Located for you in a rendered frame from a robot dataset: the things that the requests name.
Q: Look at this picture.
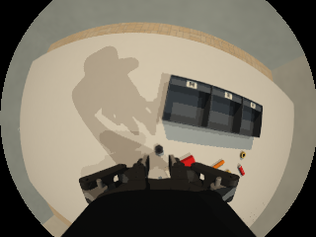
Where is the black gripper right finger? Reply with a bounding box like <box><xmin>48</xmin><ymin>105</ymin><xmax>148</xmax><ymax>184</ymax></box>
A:
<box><xmin>169</xmin><ymin>155</ymin><xmax>240</xmax><ymax>202</ymax></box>

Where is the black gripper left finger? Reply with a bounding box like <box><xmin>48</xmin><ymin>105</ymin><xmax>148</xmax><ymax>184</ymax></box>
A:
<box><xmin>79</xmin><ymin>155</ymin><xmax>150</xmax><ymax>203</ymax></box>

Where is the black divided tray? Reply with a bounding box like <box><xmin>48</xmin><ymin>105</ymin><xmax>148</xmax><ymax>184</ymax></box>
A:
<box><xmin>162</xmin><ymin>74</ymin><xmax>263</xmax><ymax>138</ymax></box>

